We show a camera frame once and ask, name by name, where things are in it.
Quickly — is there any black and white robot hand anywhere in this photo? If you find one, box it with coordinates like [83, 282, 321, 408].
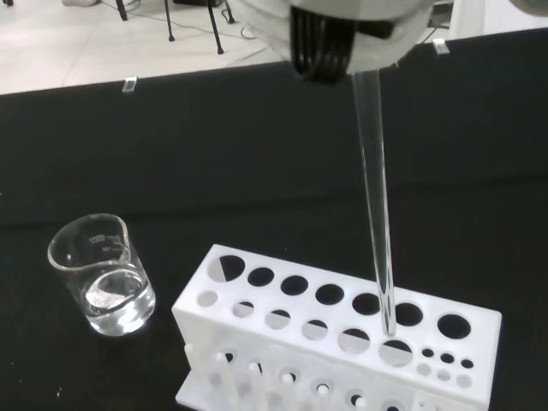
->
[237, 0, 436, 83]

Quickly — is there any black floor cable bundle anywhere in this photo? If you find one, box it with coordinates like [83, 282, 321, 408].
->
[218, 0, 259, 40]

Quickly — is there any white test tube rack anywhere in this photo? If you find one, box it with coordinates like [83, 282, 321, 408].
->
[170, 243, 503, 411]

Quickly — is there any black bench cloth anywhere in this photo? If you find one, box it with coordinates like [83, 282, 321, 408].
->
[0, 26, 548, 411]

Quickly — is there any clear glass beaker with water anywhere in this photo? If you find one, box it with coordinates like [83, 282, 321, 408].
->
[46, 212, 158, 337]

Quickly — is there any pale white board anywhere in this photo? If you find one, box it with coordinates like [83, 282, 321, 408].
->
[448, 0, 488, 42]

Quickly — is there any black tripod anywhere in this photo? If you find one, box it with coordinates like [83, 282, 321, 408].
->
[164, 0, 226, 56]

